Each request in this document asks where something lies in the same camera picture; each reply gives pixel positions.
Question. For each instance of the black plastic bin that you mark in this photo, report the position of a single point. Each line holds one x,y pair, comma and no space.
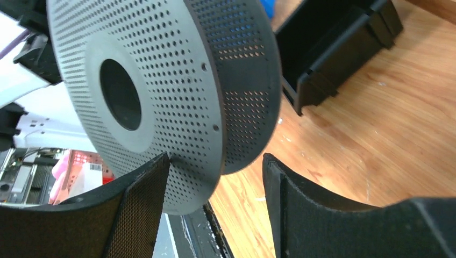
323,43

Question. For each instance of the black cable spool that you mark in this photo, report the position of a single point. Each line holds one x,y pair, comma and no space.
198,80

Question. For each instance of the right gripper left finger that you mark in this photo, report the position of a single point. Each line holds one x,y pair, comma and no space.
118,219

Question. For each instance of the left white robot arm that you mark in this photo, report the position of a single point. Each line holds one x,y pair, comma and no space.
35,107

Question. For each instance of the blue plastic bin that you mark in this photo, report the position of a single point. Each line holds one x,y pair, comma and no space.
269,7

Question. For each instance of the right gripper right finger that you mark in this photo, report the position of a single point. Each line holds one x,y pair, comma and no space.
308,220

